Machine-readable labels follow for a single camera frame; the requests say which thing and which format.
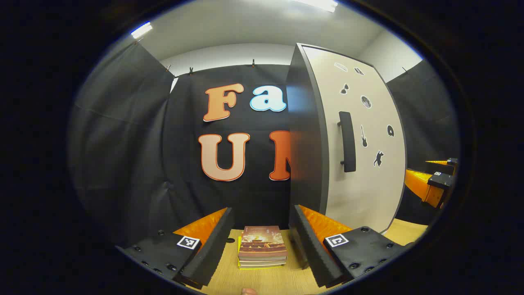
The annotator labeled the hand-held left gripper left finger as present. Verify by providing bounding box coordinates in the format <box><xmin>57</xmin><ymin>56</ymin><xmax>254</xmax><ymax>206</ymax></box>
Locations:
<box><xmin>116</xmin><ymin>207</ymin><xmax>235</xmax><ymax>290</ymax></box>

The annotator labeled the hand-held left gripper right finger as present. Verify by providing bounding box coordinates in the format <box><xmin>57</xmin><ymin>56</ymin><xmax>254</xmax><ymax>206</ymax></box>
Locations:
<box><xmin>289</xmin><ymin>205</ymin><xmax>414</xmax><ymax>288</ymax></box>

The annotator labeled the white cabinet door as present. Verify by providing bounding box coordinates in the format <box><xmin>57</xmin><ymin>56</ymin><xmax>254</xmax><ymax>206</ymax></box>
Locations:
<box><xmin>302</xmin><ymin>43</ymin><xmax>407</xmax><ymax>234</ymax></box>

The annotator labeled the black door handle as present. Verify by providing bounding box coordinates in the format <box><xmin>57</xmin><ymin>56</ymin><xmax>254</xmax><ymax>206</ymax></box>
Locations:
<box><xmin>337</xmin><ymin>111</ymin><xmax>356</xmax><ymax>173</ymax></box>

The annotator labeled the brown cover book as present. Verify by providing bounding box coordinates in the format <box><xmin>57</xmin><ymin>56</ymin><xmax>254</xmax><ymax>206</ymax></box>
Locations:
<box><xmin>238</xmin><ymin>225</ymin><xmax>288</xmax><ymax>259</ymax></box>

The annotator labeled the black backdrop cloth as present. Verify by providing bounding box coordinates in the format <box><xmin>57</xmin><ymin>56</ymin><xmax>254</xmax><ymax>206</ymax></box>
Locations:
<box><xmin>68</xmin><ymin>41</ymin><xmax>460</xmax><ymax>246</ymax></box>

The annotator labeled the ceiling light panel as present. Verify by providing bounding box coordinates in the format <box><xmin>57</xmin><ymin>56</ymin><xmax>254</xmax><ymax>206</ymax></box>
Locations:
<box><xmin>293</xmin><ymin>0</ymin><xmax>339</xmax><ymax>13</ymax></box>

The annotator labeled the ceiling strip light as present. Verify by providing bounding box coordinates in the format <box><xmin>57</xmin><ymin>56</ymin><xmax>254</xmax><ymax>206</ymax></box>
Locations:
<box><xmin>130</xmin><ymin>22</ymin><xmax>153</xmax><ymax>39</ymax></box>

